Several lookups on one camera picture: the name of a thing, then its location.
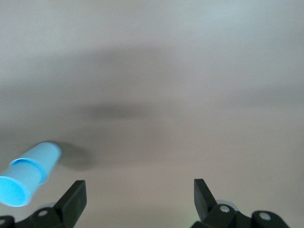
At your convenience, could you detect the light blue plastic cup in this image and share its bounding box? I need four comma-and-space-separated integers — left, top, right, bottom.
0, 158, 46, 207
10, 141, 63, 186

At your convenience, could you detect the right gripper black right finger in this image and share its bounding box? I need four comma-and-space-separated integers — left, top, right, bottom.
191, 178, 289, 228

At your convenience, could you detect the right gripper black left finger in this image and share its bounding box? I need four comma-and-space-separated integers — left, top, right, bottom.
14, 180, 87, 228

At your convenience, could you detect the brown table cover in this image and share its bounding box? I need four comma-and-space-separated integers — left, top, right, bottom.
0, 0, 304, 228

